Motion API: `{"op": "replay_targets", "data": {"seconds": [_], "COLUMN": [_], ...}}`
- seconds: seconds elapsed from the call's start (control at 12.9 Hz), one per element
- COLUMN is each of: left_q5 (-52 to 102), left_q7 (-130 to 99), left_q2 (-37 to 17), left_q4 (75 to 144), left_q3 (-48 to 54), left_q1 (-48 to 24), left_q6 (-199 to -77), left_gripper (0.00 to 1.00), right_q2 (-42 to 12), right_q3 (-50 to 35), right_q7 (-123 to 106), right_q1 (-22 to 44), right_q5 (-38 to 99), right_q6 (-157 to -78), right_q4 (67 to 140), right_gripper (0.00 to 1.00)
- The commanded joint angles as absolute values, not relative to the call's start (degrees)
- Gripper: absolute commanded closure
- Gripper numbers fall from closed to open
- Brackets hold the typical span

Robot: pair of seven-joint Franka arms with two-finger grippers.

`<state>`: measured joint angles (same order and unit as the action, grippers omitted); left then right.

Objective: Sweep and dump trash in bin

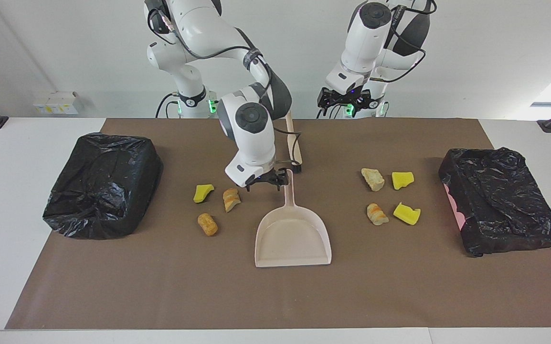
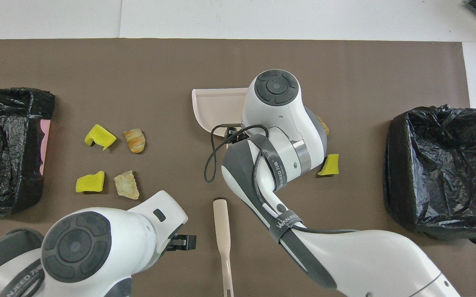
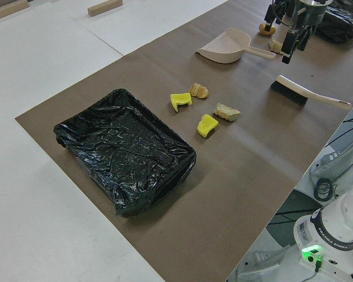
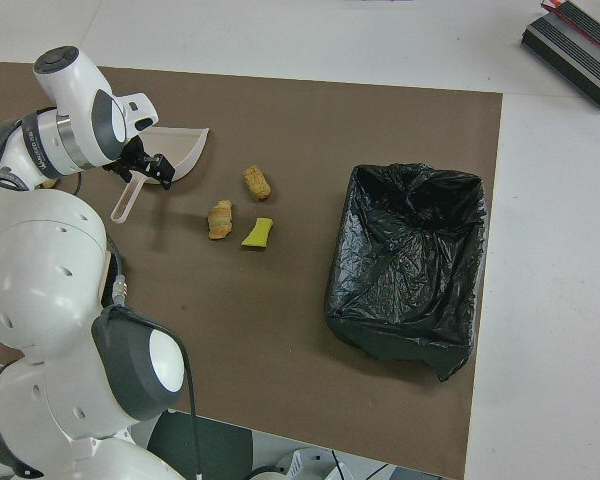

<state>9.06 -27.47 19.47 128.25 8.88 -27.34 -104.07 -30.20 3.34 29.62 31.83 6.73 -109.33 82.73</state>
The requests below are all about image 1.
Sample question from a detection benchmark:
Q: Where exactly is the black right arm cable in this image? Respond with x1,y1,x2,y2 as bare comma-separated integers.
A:
147,7,301,168

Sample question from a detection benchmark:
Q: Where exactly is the beige plastic dustpan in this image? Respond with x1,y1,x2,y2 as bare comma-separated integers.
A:
254,170,332,268

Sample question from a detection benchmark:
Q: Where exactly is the beige hand brush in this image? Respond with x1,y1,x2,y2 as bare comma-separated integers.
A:
284,109,303,174

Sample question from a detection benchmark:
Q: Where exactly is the black bag lined bin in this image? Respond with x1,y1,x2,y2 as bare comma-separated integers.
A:
42,132,164,240

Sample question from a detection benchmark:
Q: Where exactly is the brown oval bread roll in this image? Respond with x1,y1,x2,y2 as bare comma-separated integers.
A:
197,213,219,237

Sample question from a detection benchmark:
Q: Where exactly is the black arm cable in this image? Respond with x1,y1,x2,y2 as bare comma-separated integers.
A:
147,7,301,168
380,0,437,84

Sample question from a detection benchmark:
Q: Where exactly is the notched yellow sponge piece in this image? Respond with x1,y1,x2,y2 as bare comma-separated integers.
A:
393,202,421,226

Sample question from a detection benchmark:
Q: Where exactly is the pale torn bread piece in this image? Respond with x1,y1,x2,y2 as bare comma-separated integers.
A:
361,168,385,192

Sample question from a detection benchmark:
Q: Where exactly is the yellow sponge wedge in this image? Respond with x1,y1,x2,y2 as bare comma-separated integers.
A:
193,183,215,204

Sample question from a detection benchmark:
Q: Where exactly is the rounded striped croissant piece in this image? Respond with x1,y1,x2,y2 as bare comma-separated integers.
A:
366,203,390,226

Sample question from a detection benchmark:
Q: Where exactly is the white wall outlet box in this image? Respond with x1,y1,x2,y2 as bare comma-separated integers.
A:
33,91,79,115

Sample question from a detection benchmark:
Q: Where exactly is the brown table mat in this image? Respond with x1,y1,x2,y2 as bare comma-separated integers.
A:
5,118,551,330

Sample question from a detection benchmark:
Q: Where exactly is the pointed striped croissant piece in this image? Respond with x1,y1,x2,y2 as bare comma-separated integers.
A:
223,188,242,213

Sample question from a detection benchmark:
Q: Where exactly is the pink bin with black bag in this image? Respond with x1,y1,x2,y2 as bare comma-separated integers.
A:
438,147,551,258

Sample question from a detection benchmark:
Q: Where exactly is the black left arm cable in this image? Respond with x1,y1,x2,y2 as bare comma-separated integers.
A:
380,0,437,84

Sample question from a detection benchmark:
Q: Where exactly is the blocky yellow sponge piece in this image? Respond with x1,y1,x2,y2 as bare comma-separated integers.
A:
392,171,415,191

